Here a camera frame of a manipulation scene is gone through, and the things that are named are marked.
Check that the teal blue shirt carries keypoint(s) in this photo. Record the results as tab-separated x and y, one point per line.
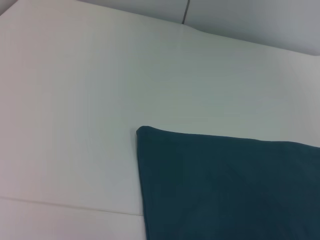
225	187

